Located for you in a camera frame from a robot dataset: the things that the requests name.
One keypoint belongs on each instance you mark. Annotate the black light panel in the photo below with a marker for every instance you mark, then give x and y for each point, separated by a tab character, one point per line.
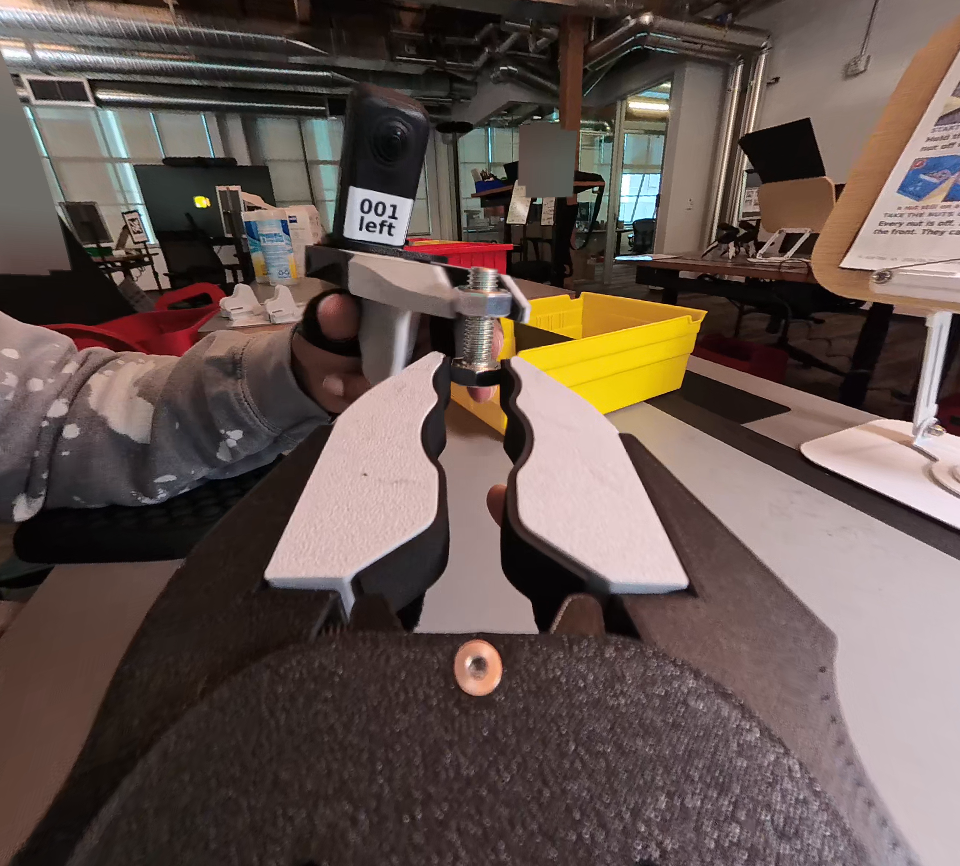
784	150

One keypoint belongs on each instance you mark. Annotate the printed instruction sheet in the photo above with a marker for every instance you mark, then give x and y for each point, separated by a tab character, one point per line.
915	221

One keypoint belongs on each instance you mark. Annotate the spare black gripper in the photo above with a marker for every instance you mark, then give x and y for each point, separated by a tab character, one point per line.
727	236

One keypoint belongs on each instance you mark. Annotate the black office chair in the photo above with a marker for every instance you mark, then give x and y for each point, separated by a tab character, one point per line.
60	296
643	232

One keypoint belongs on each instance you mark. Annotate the white cardboard box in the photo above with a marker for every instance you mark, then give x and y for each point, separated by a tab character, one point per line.
307	225

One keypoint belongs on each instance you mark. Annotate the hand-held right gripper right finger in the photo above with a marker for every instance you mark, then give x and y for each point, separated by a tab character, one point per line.
585	498

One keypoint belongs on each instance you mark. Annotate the red plastic storage bin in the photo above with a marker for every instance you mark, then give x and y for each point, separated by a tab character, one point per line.
480	255

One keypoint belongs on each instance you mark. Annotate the black chair armrest pad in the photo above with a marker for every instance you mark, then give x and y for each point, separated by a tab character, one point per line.
112	528

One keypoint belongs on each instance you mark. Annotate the person's left forearm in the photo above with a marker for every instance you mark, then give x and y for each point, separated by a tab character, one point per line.
150	416

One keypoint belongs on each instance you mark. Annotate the black standing desk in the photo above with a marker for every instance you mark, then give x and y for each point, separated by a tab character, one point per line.
568	243

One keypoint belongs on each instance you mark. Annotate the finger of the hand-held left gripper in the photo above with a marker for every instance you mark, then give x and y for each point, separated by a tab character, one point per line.
405	285
516	300

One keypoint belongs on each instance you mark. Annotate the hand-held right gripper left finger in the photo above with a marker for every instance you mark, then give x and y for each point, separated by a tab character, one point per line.
375	476

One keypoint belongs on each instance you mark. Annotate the red floor bin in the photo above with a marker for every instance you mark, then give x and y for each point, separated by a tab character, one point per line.
742	356

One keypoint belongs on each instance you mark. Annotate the red tote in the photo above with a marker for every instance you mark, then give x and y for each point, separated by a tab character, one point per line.
165	330

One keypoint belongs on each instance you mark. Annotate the wipes canister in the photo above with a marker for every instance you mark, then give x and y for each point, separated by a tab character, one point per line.
268	247

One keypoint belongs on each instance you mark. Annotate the black wall monitor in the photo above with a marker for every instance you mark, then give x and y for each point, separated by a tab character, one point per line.
172	198

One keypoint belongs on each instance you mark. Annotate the white gripper cradle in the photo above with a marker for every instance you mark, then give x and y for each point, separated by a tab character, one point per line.
283	307
241	303

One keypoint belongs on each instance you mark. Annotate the person's left hand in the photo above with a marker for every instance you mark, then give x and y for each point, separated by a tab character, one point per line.
330	386

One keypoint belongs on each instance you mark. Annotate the person's right hand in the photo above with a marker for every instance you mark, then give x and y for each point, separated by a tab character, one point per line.
496	502

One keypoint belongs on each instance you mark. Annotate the small wooden clipboard stand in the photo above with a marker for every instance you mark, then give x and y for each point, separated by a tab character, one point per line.
795	202

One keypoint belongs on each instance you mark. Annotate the steel hex bolt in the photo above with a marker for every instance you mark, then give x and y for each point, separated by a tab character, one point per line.
480	337

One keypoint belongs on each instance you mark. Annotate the instruction sheet on stand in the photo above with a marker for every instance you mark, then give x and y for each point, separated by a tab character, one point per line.
870	191

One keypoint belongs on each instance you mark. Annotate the steel hex nut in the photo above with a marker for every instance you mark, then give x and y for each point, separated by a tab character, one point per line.
480	301

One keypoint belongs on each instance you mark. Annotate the yellow plastic bin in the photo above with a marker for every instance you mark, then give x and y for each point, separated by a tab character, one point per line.
615	356

